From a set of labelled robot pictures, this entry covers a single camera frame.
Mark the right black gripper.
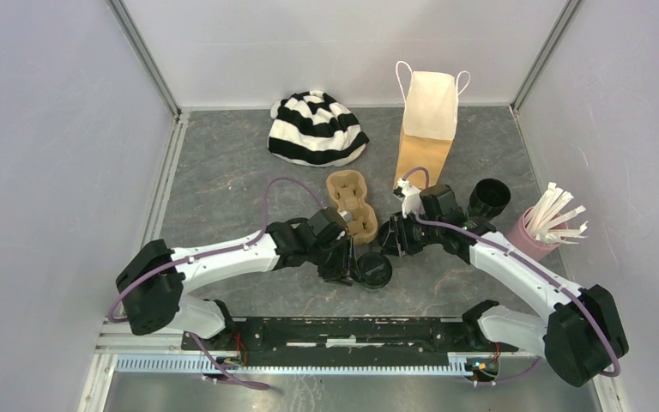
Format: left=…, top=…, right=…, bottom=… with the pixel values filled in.
left=380, top=209, right=442, bottom=258

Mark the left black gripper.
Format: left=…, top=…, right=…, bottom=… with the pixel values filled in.
left=307, top=234, right=361, bottom=286

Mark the brown cardboard cup carrier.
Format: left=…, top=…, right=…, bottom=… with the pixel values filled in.
left=326, top=169, right=379, bottom=245

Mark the brown paper bag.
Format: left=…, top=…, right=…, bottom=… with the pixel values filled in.
left=395, top=60, right=471, bottom=185

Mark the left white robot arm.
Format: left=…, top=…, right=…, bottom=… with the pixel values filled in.
left=116, top=208, right=352, bottom=350

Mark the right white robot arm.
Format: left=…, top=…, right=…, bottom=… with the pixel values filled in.
left=380, top=179, right=629, bottom=387

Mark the black white striped cloth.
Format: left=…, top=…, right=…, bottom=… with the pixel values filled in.
left=267, top=90, right=370, bottom=167

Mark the pink straw holder cup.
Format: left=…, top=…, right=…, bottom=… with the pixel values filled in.
left=505, top=208, right=559, bottom=261

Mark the white wrapped straws bundle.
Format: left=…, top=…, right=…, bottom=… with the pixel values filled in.
left=522, top=182, right=588, bottom=245

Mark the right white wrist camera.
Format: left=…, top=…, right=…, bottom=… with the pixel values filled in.
left=392, top=179, right=422, bottom=218

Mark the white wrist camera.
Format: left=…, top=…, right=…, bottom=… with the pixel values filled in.
left=392, top=179, right=422, bottom=218
left=337, top=210, right=354, bottom=226

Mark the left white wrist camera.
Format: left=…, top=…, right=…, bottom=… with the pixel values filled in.
left=337, top=210, right=354, bottom=226

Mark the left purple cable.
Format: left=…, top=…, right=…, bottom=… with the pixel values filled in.
left=106, top=177, right=325, bottom=325

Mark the purple cable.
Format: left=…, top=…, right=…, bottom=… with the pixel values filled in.
left=106, top=177, right=325, bottom=325
left=400, top=166, right=621, bottom=383

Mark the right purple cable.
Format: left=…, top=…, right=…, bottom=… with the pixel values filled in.
left=400, top=166, right=621, bottom=383

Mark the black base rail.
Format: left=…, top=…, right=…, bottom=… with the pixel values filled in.
left=203, top=317, right=516, bottom=367

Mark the right aluminium frame post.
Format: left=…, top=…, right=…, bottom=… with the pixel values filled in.
left=510, top=0, right=583, bottom=116

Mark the aluminium frame post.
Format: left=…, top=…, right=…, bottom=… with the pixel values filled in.
left=510, top=0, right=583, bottom=116
left=106, top=0, right=182, bottom=118

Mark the left aluminium frame post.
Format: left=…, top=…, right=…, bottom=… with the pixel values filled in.
left=106, top=0, right=182, bottom=118

